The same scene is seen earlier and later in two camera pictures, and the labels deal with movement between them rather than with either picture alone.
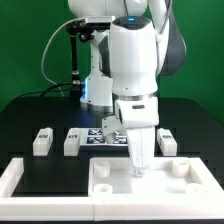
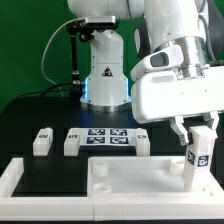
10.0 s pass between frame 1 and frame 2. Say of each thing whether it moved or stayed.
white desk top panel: stayed
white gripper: moved
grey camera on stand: stayed
